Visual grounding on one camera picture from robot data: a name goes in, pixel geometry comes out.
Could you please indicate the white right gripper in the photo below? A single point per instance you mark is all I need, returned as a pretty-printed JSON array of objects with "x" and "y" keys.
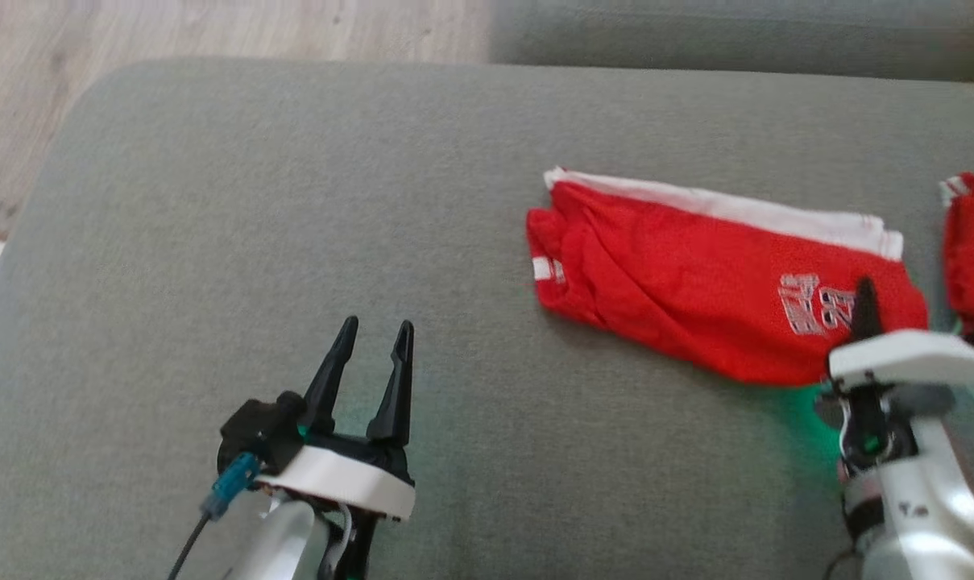
[{"x": 913, "y": 358}]

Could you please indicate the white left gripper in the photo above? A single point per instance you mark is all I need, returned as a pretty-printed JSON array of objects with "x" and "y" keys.
[{"x": 350, "y": 483}]

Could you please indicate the red shorts white stripe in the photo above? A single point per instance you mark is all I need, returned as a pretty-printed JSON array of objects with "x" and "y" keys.
[{"x": 680, "y": 282}]

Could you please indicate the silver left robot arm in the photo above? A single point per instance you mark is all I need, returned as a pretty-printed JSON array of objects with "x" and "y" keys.
[{"x": 285, "y": 540}]

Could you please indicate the grey sofa seat cushion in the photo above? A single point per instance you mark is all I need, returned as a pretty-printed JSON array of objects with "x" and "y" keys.
[{"x": 374, "y": 201}]

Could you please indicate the grey sofa back cushion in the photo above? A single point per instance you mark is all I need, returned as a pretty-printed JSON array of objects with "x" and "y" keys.
[{"x": 736, "y": 36}]

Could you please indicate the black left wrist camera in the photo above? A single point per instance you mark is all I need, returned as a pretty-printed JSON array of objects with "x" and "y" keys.
[{"x": 253, "y": 427}]

